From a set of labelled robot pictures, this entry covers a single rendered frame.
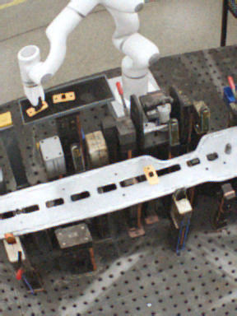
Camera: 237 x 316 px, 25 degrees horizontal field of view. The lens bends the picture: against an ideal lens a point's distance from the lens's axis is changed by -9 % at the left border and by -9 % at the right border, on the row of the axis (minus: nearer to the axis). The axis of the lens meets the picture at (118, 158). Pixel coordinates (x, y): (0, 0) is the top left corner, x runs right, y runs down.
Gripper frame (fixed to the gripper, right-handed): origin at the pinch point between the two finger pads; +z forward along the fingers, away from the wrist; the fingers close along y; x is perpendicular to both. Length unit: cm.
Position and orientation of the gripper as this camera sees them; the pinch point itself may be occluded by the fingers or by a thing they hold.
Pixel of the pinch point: (36, 104)
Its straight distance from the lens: 215.6
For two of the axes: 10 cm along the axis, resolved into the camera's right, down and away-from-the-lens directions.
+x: 8.3, -4.8, 2.9
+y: 5.6, 6.8, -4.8
